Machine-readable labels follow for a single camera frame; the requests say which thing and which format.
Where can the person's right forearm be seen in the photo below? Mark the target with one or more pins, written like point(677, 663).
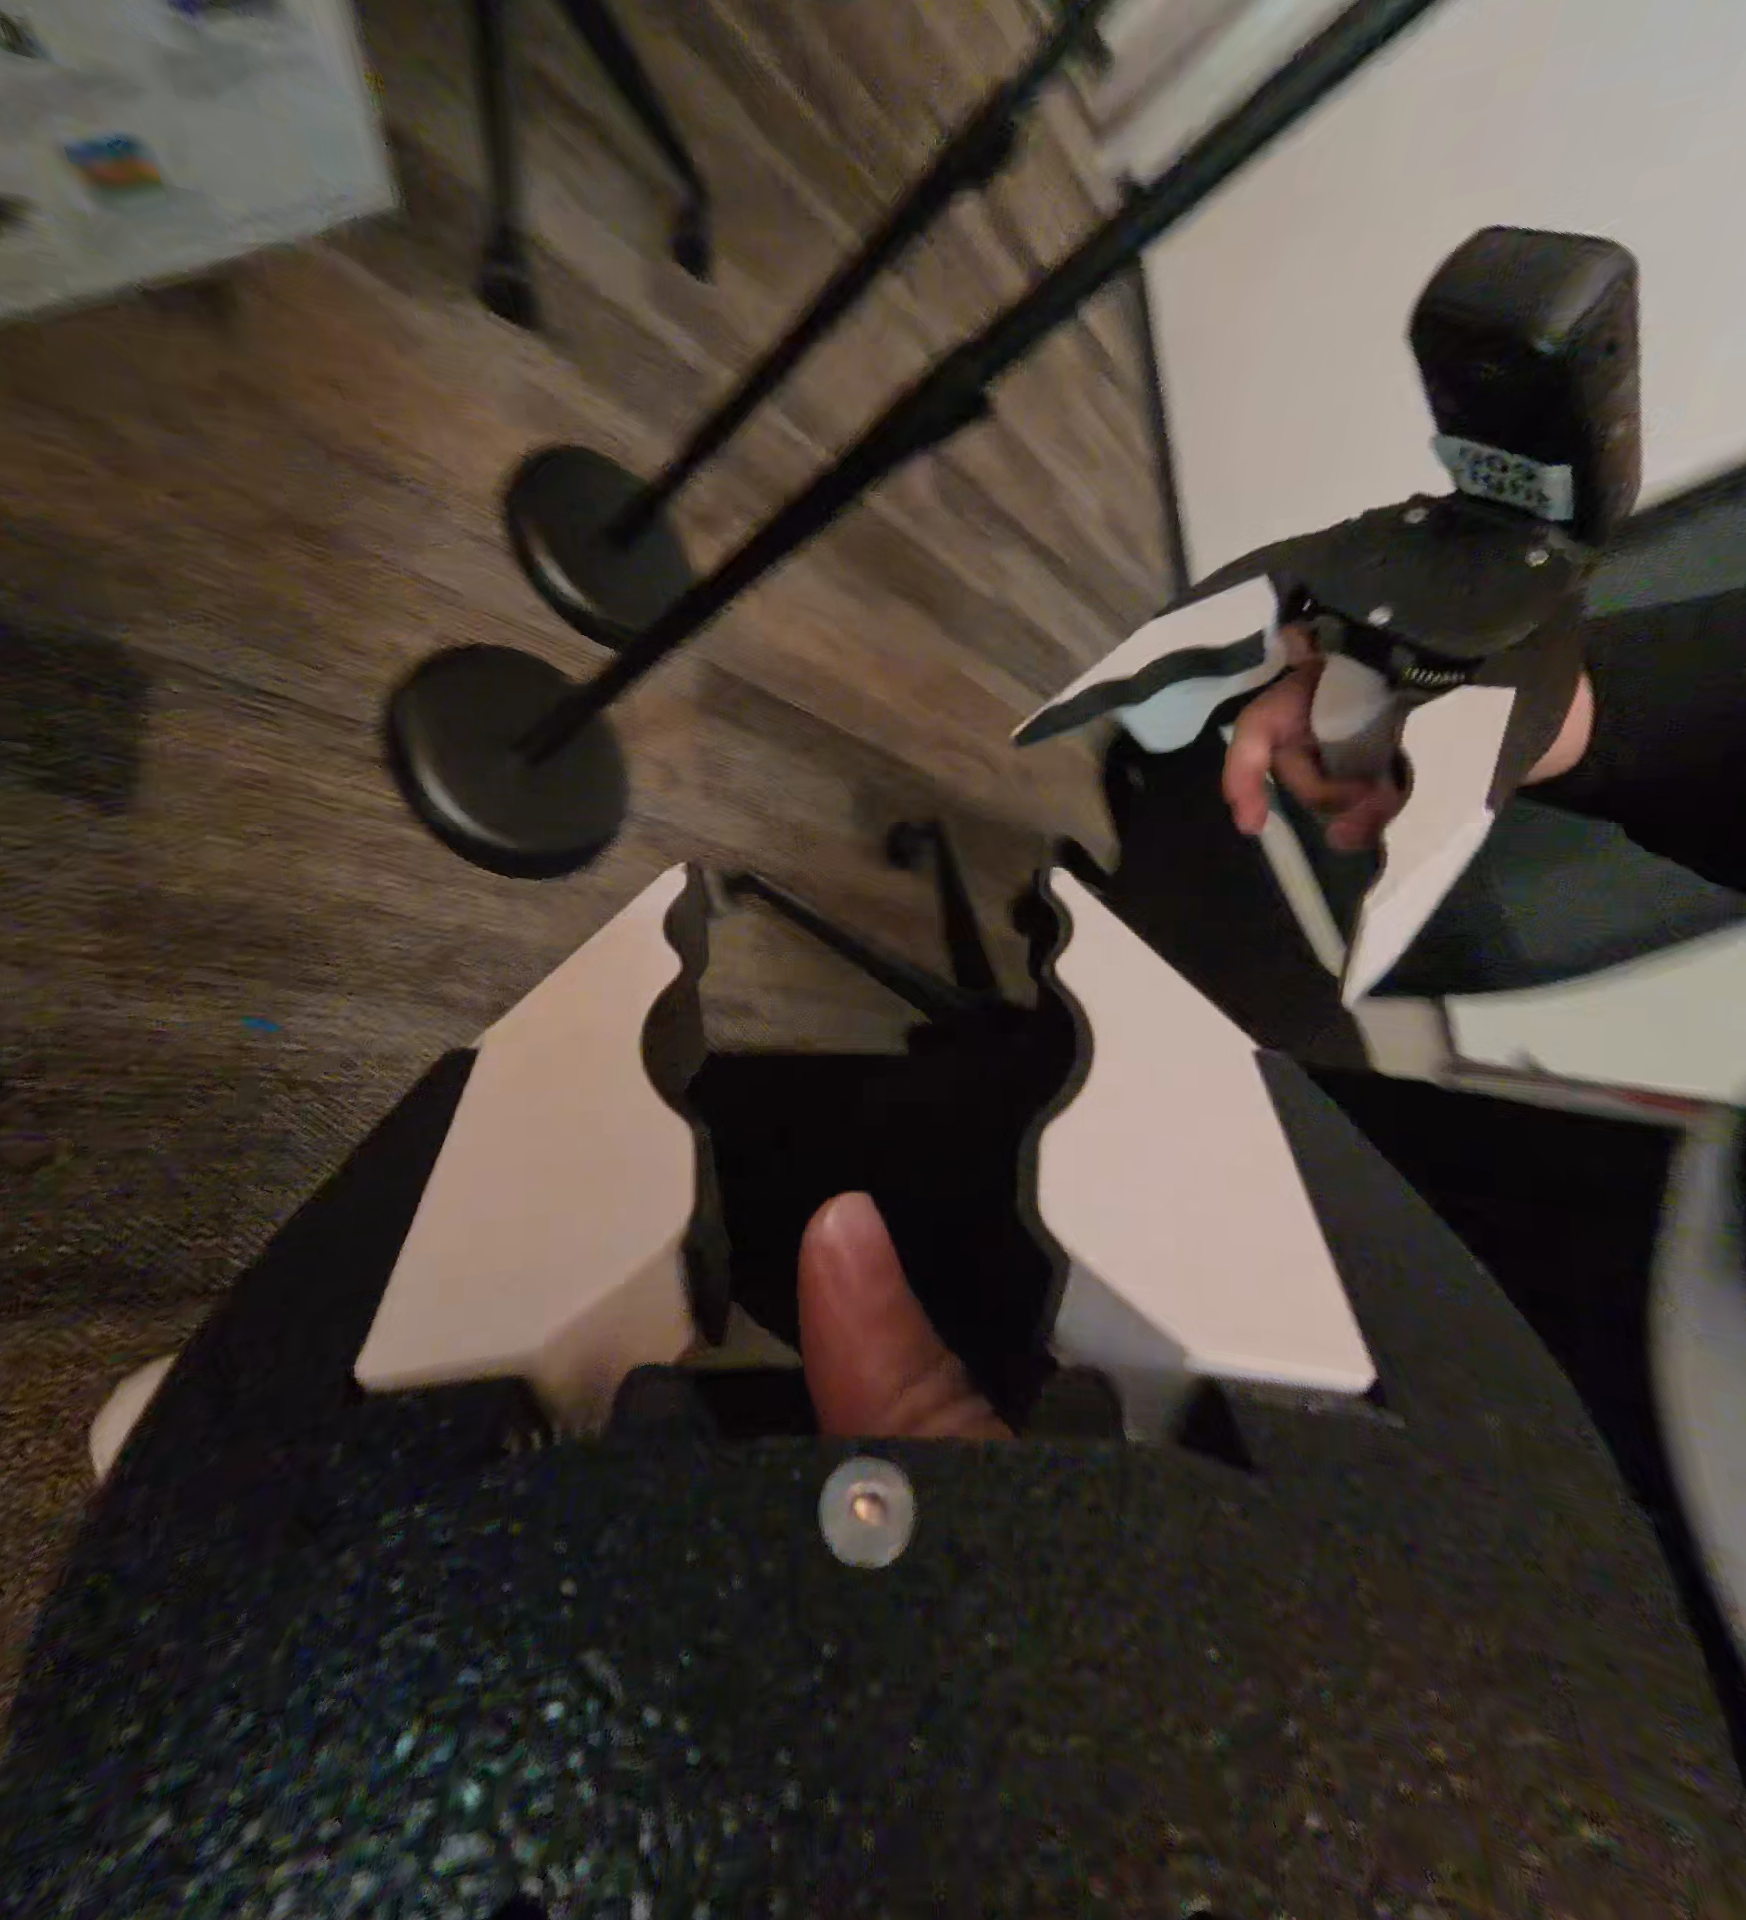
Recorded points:
point(1712, 721)

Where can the black round base stand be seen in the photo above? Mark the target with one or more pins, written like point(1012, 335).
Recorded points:
point(498, 764)
point(588, 541)

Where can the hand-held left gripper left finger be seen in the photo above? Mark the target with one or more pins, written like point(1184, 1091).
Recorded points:
point(542, 1170)

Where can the white soled dark shoe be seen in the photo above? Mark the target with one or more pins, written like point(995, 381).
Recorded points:
point(1698, 1351)

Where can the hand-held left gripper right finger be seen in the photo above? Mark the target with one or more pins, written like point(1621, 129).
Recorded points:
point(1189, 1185)

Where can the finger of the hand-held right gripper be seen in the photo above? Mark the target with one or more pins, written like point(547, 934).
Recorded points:
point(1158, 661)
point(1181, 721)

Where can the person's left hand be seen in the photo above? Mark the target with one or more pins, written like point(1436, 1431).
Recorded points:
point(873, 1321)

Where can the black tripod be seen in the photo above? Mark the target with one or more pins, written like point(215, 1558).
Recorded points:
point(506, 224)

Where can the white printed board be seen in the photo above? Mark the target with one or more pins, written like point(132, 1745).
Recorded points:
point(139, 150)

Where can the person's right hand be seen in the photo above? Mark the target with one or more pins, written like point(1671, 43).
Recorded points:
point(1262, 751)

